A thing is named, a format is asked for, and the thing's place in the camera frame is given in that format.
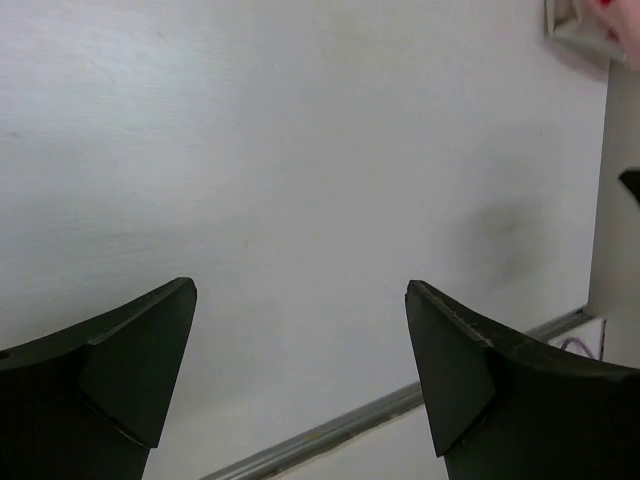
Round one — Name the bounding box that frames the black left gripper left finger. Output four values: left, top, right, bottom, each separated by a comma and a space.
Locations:
1, 277, 196, 479

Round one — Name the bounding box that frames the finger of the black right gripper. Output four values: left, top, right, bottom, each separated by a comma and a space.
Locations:
619, 169, 640, 203

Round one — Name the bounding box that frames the aluminium table rail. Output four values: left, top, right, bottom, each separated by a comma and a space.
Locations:
206, 309, 606, 480

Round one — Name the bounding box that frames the person's hand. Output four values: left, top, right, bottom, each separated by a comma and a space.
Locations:
588, 0, 639, 71

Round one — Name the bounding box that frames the folded cream t shirt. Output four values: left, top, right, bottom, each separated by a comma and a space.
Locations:
544, 0, 627, 63

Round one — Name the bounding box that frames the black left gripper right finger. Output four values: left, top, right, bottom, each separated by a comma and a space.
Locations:
405, 280, 639, 479

